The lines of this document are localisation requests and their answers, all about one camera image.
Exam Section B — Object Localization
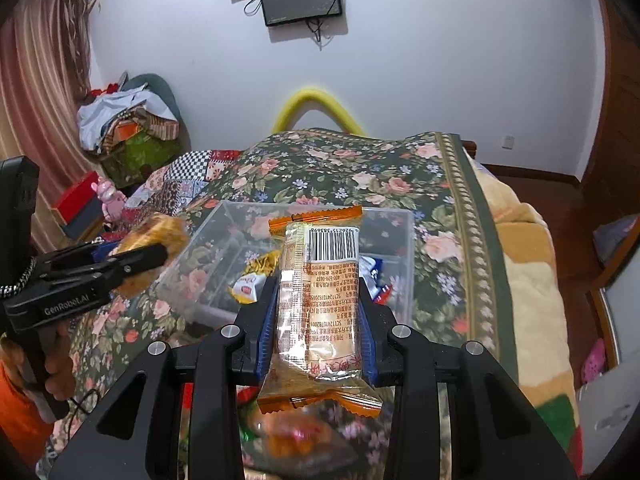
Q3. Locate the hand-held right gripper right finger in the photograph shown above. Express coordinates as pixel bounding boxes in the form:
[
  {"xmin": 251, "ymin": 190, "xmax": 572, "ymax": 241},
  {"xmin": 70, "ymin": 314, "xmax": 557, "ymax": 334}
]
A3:
[{"xmin": 358, "ymin": 287, "xmax": 577, "ymax": 480}]

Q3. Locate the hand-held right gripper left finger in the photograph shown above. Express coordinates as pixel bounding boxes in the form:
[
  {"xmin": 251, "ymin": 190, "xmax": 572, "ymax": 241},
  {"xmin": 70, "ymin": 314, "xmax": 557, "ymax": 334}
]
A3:
[{"xmin": 49, "ymin": 278, "xmax": 279, "ymax": 480}]

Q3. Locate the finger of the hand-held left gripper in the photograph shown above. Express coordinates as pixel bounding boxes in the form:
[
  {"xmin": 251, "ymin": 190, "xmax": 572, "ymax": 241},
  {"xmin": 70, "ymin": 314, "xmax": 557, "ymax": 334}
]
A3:
[
  {"xmin": 34, "ymin": 241, "xmax": 121, "ymax": 273},
  {"xmin": 31, "ymin": 243, "xmax": 169, "ymax": 292}
]

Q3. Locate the round brown pastry packet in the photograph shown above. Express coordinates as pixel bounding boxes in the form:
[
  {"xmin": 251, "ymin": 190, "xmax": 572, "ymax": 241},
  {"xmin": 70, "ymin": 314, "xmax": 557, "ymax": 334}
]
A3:
[{"xmin": 109, "ymin": 212, "xmax": 191, "ymax": 297}]

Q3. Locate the orange clear-window snack packet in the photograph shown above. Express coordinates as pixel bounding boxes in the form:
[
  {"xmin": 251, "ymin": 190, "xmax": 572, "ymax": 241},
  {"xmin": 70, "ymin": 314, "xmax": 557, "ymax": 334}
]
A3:
[{"xmin": 257, "ymin": 205, "xmax": 384, "ymax": 419}]

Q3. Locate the clear plastic container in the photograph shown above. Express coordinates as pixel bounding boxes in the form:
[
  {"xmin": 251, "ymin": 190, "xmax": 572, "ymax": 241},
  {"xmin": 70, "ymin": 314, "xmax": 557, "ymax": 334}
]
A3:
[{"xmin": 154, "ymin": 199, "xmax": 417, "ymax": 342}]

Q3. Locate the person's left forearm orange sleeve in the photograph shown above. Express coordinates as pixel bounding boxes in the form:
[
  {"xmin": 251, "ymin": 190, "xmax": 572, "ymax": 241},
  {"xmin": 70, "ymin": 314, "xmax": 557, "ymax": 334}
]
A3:
[{"xmin": 0, "ymin": 360, "xmax": 57, "ymax": 467}]

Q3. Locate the person's left hand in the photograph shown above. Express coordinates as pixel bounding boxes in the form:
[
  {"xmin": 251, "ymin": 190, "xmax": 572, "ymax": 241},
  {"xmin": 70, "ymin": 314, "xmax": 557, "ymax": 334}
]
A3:
[{"xmin": 0, "ymin": 321, "xmax": 77, "ymax": 403}]

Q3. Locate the yellow snack packet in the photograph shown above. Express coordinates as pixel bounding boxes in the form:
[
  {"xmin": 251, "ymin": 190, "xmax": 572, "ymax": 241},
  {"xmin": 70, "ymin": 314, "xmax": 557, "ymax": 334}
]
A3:
[{"xmin": 229, "ymin": 249, "xmax": 282, "ymax": 305}]

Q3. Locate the red box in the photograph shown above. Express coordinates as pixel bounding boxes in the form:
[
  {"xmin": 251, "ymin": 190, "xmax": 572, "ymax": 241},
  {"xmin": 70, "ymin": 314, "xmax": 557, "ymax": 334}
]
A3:
[{"xmin": 51, "ymin": 170, "xmax": 103, "ymax": 241}]

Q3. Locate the pink toy figure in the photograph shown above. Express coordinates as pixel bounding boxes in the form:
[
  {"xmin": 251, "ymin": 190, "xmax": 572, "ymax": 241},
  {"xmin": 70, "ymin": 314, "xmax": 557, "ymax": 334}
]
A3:
[{"xmin": 95, "ymin": 176, "xmax": 130, "ymax": 222}]

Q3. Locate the blue white red snack packet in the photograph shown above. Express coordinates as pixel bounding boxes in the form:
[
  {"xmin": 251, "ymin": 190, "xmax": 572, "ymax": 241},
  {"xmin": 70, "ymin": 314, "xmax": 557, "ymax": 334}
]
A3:
[{"xmin": 359, "ymin": 254, "xmax": 397, "ymax": 307}]

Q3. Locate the green patterned bag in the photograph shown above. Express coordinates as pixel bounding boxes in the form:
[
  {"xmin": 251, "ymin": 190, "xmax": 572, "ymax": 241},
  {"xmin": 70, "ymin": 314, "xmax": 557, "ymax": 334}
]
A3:
[{"xmin": 97, "ymin": 132, "xmax": 183, "ymax": 191}]

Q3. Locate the blurred orange snack packet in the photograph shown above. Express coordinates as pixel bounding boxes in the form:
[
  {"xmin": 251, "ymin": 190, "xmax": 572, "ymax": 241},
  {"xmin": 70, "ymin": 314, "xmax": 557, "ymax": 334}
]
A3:
[{"xmin": 242, "ymin": 394, "xmax": 393, "ymax": 476}]

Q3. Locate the checkered patchwork quilt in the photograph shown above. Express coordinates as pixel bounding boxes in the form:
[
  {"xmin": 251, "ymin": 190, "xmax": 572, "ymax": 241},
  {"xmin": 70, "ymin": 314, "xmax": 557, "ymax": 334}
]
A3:
[{"xmin": 122, "ymin": 148, "xmax": 251, "ymax": 223}]

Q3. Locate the pile of clothes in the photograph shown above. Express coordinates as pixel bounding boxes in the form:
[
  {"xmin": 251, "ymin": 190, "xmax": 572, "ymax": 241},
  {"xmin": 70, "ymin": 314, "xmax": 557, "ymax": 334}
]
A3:
[{"xmin": 76, "ymin": 73, "xmax": 182, "ymax": 157}]

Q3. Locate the floral bedspread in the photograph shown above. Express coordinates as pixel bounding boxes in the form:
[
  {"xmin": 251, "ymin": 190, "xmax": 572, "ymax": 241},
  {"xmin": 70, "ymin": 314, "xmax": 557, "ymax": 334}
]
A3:
[{"xmin": 65, "ymin": 129, "xmax": 518, "ymax": 480}]

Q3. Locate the beige yellow fleece blanket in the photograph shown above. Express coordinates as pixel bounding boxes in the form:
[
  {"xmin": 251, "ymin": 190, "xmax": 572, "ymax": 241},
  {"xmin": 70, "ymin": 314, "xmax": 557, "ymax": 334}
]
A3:
[{"xmin": 462, "ymin": 157, "xmax": 586, "ymax": 476}]

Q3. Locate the striped pink curtain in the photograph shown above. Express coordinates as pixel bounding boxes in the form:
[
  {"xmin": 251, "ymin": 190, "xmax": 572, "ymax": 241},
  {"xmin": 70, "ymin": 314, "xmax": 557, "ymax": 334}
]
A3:
[{"xmin": 0, "ymin": 0, "xmax": 103, "ymax": 241}]

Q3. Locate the pink slipper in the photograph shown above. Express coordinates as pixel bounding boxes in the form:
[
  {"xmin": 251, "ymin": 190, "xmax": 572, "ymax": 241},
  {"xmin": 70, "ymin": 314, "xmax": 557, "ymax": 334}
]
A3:
[{"xmin": 581, "ymin": 338, "xmax": 607, "ymax": 385}]

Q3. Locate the yellow foam tube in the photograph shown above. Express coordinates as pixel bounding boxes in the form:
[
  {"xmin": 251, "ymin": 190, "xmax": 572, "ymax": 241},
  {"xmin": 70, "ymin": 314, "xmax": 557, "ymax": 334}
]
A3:
[{"xmin": 271, "ymin": 88, "xmax": 369, "ymax": 137}]

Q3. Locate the silver laptop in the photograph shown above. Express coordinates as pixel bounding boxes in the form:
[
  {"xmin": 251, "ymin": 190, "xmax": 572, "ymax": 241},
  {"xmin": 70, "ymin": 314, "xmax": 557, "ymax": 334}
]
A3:
[{"xmin": 574, "ymin": 374, "xmax": 640, "ymax": 477}]

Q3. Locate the wooden chair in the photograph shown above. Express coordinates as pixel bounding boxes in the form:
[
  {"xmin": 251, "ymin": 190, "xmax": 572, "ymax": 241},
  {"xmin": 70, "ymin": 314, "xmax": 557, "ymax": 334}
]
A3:
[{"xmin": 586, "ymin": 214, "xmax": 640, "ymax": 366}]

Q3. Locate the brown wooden wardrobe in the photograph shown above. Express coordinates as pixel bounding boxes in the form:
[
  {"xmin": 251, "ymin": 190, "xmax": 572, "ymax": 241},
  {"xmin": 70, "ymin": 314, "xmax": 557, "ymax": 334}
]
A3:
[{"xmin": 575, "ymin": 0, "xmax": 640, "ymax": 241}]

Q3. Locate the braided gripper cord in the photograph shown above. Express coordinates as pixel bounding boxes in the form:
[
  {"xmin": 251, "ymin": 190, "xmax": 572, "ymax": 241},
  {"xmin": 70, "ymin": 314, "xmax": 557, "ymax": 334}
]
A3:
[{"xmin": 4, "ymin": 256, "xmax": 37, "ymax": 303}]

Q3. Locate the thin black cable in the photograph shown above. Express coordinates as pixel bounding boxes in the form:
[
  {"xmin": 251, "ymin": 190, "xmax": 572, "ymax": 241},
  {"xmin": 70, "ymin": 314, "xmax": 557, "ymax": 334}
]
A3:
[{"xmin": 48, "ymin": 388, "xmax": 103, "ymax": 443}]

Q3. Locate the black monitor cable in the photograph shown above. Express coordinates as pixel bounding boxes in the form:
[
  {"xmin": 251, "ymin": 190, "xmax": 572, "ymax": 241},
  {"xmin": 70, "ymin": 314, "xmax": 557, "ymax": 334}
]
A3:
[{"xmin": 305, "ymin": 17, "xmax": 337, "ymax": 52}]

